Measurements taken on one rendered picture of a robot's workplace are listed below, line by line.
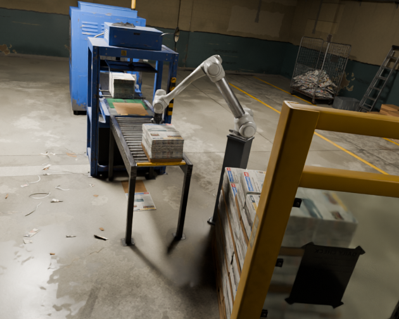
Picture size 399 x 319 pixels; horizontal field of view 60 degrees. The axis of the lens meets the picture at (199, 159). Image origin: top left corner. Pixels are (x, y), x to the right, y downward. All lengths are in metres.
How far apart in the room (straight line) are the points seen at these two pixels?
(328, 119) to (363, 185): 0.27
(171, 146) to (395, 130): 2.06
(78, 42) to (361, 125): 5.53
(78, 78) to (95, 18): 1.01
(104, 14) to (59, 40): 5.31
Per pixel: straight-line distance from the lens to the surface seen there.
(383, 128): 1.19
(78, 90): 6.44
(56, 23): 11.41
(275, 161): 1.10
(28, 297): 2.96
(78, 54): 6.32
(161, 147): 2.93
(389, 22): 10.68
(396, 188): 1.31
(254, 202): 2.11
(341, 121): 1.12
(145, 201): 3.96
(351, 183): 1.23
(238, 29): 12.77
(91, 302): 2.85
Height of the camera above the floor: 2.08
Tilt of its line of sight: 24 degrees down
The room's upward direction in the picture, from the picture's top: 9 degrees clockwise
